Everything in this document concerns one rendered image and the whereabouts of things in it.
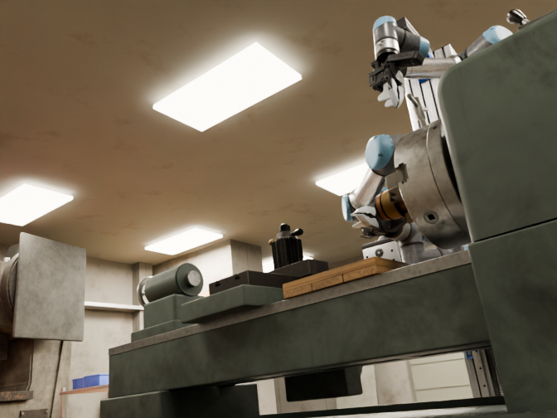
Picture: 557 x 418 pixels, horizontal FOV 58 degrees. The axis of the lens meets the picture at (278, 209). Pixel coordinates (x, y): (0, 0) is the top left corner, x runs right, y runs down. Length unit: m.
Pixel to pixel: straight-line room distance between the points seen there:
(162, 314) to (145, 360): 0.19
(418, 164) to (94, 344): 8.29
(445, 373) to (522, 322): 9.06
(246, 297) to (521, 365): 0.72
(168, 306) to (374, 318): 0.98
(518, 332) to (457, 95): 0.49
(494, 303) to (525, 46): 0.49
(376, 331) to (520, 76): 0.61
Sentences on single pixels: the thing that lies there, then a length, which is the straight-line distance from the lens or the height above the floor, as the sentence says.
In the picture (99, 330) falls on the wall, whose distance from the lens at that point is 9.26.
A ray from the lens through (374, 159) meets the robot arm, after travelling 1.74.
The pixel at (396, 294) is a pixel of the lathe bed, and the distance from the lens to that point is 1.17.
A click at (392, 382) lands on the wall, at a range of 10.51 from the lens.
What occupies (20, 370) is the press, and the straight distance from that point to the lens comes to 7.38.
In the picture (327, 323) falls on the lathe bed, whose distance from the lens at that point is 1.28.
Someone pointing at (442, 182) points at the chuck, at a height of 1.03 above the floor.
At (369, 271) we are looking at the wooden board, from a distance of 1.20.
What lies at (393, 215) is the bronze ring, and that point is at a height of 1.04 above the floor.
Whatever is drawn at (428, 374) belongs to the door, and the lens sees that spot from 10.16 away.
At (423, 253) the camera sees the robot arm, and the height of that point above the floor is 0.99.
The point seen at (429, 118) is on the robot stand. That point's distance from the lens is 2.38.
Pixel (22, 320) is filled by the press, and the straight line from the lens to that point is 6.79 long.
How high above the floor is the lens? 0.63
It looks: 20 degrees up
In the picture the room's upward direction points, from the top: 6 degrees counter-clockwise
